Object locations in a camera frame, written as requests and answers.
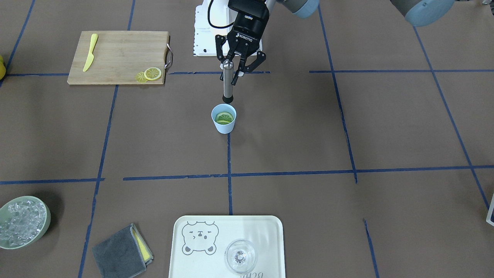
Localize yellow lemon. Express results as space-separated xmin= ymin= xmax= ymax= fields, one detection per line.
xmin=0 ymin=55 xmax=7 ymax=80

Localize cream bear tray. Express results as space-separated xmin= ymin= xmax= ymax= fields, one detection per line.
xmin=168 ymin=216 xmax=286 ymax=278

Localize blue plastic cup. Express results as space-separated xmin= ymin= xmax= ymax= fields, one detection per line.
xmin=211 ymin=103 xmax=237 ymax=134

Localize clear wine glass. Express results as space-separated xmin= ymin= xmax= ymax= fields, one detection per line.
xmin=224 ymin=239 xmax=257 ymax=275

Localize grey folded cloth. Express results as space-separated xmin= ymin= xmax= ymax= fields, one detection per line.
xmin=92 ymin=223 xmax=154 ymax=278

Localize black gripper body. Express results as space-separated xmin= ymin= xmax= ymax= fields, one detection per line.
xmin=215 ymin=0 xmax=270 ymax=62

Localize green bowl of ice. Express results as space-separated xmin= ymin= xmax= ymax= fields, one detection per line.
xmin=0 ymin=196 xmax=51 ymax=250

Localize small translucent lemon slice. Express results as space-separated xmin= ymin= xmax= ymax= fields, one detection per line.
xmin=135 ymin=71 xmax=148 ymax=84

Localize yellow plastic knife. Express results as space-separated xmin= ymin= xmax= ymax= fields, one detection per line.
xmin=83 ymin=33 xmax=98 ymax=72

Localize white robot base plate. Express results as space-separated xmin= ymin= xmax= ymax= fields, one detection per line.
xmin=194 ymin=0 xmax=237 ymax=58

